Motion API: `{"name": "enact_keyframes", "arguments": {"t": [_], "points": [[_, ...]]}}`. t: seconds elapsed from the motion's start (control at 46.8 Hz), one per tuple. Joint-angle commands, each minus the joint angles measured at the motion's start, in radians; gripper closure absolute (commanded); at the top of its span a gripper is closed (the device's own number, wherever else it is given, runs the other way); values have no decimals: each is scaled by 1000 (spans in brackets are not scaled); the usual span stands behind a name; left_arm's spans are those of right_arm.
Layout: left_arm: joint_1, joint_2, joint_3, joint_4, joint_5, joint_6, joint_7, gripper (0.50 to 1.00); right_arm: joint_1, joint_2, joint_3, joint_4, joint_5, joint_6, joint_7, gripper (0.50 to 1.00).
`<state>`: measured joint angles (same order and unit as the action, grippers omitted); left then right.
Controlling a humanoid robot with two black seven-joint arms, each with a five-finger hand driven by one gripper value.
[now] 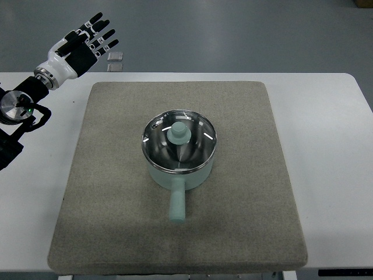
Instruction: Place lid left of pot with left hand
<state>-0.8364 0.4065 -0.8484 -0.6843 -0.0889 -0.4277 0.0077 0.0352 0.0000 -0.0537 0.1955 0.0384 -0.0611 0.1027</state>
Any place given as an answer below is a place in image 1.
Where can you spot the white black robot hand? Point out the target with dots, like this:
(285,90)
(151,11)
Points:
(76,53)

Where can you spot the glass lid with green knob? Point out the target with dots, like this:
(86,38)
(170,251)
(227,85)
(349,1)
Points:
(179,141)

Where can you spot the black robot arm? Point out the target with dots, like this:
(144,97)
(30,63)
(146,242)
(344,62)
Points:
(21,107)

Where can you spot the lower metal floor plate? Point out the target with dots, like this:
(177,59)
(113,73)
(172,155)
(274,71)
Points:
(115,67)

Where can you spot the metal floor plate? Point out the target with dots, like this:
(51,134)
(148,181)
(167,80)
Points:
(115,56)
(115,67)

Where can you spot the upper metal floor plate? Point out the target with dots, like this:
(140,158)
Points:
(115,56)

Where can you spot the mint green saucepan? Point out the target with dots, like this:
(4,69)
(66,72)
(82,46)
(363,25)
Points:
(178,184)

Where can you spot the grey felt mat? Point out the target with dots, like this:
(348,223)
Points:
(114,216)

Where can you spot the cardboard box corner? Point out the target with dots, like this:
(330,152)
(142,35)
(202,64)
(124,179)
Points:
(364,3)

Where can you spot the black table control panel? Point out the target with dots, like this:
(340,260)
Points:
(366,272)

